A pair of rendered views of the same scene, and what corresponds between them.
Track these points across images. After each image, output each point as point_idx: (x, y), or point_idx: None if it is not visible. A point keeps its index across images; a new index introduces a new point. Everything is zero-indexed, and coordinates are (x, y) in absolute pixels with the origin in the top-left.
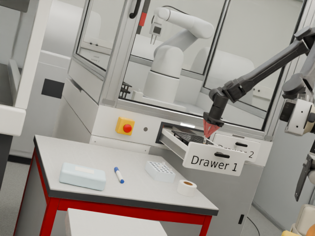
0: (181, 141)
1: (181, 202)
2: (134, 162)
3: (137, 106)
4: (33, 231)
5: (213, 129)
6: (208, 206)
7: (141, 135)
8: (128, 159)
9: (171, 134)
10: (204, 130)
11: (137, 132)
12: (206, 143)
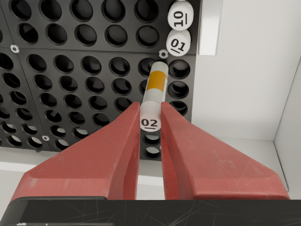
0: (145, 180)
1: None
2: (159, 190)
3: None
4: None
5: (129, 135)
6: None
7: (5, 187)
8: (139, 195)
9: (15, 165)
10: (138, 175)
11: (8, 203)
12: (74, 0)
